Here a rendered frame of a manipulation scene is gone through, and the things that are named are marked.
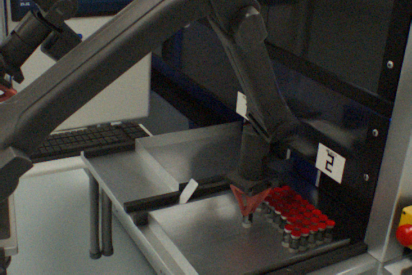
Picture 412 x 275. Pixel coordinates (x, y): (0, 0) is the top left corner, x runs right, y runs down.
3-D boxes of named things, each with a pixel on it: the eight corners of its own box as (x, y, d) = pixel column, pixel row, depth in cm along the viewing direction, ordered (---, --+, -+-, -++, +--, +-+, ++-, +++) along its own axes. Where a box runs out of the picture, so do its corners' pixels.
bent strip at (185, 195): (190, 199, 131) (192, 178, 129) (197, 206, 129) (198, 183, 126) (135, 212, 124) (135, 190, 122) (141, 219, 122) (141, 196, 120)
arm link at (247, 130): (237, 122, 112) (257, 133, 108) (262, 115, 116) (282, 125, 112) (235, 152, 115) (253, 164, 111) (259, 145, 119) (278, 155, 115)
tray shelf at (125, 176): (230, 130, 173) (231, 125, 172) (400, 257, 118) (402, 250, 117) (80, 157, 151) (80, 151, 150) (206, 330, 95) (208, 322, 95)
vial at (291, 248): (293, 246, 116) (297, 228, 114) (300, 252, 114) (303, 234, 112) (285, 249, 115) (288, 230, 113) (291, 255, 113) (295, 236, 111)
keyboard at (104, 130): (137, 125, 185) (137, 118, 184) (154, 143, 174) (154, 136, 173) (15, 145, 167) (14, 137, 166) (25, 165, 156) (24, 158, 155)
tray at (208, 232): (275, 193, 136) (277, 180, 134) (347, 252, 115) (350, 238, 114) (147, 225, 120) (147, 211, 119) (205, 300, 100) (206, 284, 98)
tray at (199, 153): (240, 131, 168) (241, 120, 167) (292, 169, 148) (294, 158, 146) (134, 150, 152) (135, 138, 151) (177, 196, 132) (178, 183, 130)
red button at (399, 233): (405, 235, 106) (409, 217, 104) (421, 246, 102) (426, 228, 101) (391, 239, 104) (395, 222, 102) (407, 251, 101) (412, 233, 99)
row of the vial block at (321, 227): (277, 203, 131) (279, 186, 130) (325, 244, 117) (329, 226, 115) (269, 205, 130) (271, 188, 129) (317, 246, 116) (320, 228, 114)
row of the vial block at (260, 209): (261, 207, 129) (263, 190, 127) (309, 249, 115) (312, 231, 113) (253, 209, 128) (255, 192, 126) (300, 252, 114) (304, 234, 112)
